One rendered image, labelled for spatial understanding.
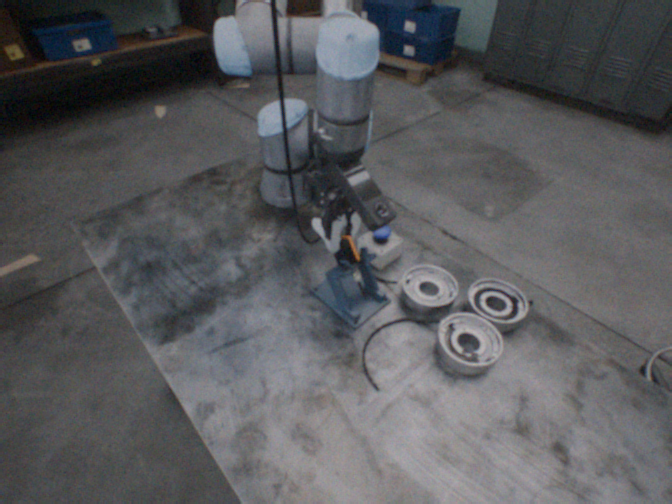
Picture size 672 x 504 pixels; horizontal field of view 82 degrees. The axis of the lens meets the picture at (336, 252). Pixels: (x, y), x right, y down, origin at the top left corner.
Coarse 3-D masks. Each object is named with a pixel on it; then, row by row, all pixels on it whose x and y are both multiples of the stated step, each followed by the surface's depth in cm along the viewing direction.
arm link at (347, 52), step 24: (336, 24) 46; (360, 24) 47; (336, 48) 45; (360, 48) 45; (336, 72) 47; (360, 72) 47; (336, 96) 49; (360, 96) 49; (336, 120) 51; (360, 120) 52
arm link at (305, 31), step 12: (336, 12) 56; (348, 12) 57; (300, 24) 54; (312, 24) 54; (300, 36) 53; (312, 36) 53; (300, 48) 54; (312, 48) 54; (300, 60) 55; (312, 60) 55; (300, 72) 57; (312, 72) 57
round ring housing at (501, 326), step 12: (480, 288) 75; (504, 288) 75; (516, 288) 74; (468, 300) 72; (480, 300) 73; (492, 300) 75; (504, 300) 73; (468, 312) 73; (480, 312) 70; (492, 312) 71; (504, 312) 71; (492, 324) 69; (504, 324) 68; (516, 324) 69
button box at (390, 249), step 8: (368, 232) 85; (360, 240) 83; (368, 240) 83; (376, 240) 83; (384, 240) 83; (392, 240) 83; (400, 240) 83; (368, 248) 82; (376, 248) 81; (384, 248) 81; (392, 248) 82; (400, 248) 84; (384, 256) 81; (392, 256) 83; (376, 264) 83; (384, 264) 83
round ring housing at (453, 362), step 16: (448, 320) 69; (464, 320) 70; (480, 320) 69; (464, 336) 69; (480, 336) 67; (496, 336) 67; (448, 352) 64; (480, 352) 65; (496, 352) 65; (464, 368) 63; (480, 368) 62
